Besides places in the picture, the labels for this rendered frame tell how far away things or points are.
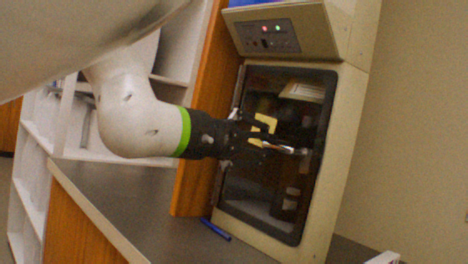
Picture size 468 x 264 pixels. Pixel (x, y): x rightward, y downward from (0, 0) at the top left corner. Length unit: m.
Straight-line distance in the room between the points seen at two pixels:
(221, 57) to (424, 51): 0.62
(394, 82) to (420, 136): 0.20
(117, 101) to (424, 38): 0.94
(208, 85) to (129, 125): 0.48
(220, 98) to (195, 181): 0.25
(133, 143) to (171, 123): 0.07
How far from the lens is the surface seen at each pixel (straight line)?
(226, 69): 1.03
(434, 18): 1.23
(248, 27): 0.90
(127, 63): 0.63
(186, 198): 1.03
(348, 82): 0.81
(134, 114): 0.55
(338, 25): 0.77
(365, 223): 1.22
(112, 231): 0.88
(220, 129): 0.66
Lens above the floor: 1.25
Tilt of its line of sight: 3 degrees down
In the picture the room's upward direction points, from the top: 12 degrees clockwise
